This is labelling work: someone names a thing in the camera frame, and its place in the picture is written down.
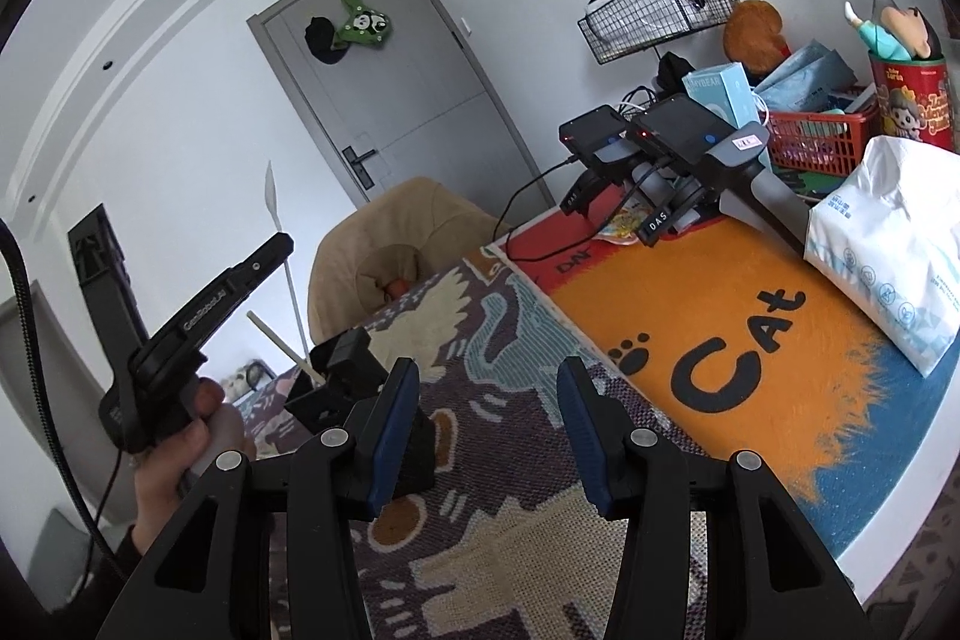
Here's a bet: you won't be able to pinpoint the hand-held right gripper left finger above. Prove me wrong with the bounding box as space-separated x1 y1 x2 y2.
101 357 421 640

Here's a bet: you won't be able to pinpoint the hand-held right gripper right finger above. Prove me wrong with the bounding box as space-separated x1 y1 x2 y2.
556 355 860 640

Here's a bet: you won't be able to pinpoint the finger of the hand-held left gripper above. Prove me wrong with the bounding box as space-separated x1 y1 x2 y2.
231 233 295 305
67 205 151 378

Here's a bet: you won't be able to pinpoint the white plastic spoon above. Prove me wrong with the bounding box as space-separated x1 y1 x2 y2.
261 160 310 356

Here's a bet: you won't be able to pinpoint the black slotted utensil holder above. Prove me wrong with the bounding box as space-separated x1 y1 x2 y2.
285 329 437 498

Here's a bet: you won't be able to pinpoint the wooden chopstick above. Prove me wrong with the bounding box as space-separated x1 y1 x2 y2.
246 310 327 382

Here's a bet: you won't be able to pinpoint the person's left forearm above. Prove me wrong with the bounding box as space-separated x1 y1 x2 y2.
111 524 162 592

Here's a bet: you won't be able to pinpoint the person's left hand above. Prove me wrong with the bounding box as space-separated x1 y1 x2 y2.
133 380 257 537

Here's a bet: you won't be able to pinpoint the printed woven blanket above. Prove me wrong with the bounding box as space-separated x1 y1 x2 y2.
225 257 710 640

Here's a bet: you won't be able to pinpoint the tan beanbag chair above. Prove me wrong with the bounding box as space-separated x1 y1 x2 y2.
307 176 500 352

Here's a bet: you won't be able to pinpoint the orange cat mat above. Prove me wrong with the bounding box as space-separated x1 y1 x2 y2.
499 197 960 562

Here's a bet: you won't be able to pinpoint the colourful snack packet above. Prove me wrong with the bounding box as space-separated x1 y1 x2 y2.
596 205 653 245

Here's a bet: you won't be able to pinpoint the black hat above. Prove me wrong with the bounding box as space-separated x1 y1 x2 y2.
304 16 350 65

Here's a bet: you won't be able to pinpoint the grey door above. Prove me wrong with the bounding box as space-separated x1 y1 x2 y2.
247 0 545 214

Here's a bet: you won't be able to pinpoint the green panda plush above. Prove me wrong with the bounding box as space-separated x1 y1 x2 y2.
335 0 395 50

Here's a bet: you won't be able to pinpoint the spare gripper device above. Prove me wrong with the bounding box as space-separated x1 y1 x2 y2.
626 94 815 251
559 104 646 217

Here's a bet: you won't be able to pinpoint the white tissue pack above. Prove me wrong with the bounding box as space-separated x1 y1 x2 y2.
804 135 960 378

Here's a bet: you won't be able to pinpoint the light blue carton box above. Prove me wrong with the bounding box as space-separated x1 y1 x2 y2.
681 62 766 124

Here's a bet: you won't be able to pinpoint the red plastic basket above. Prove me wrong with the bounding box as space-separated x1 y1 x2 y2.
765 111 878 176

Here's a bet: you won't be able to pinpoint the small black object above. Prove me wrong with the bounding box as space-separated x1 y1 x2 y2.
656 51 695 94

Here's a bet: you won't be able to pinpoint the light blue packets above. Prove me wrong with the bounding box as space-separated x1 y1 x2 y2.
754 40 860 112

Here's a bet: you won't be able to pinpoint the brown plush toy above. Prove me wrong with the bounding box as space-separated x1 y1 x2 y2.
722 0 788 71

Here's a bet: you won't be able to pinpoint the red cartoon tin can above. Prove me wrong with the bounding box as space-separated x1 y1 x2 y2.
868 47 957 154

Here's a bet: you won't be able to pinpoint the blue figurine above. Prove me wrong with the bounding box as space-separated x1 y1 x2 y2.
845 1 912 60

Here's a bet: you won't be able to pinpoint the black-haired cartoon figurine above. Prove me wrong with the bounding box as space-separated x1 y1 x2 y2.
881 6 946 60

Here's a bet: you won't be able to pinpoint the thick black cable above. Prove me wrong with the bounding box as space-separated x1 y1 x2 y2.
0 218 125 600

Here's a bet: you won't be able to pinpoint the black door handle lock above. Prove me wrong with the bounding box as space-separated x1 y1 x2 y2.
341 143 380 187

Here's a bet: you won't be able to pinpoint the thin black cable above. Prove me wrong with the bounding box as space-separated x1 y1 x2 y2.
491 156 646 262

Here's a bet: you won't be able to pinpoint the white cables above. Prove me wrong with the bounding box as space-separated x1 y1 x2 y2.
615 83 661 112

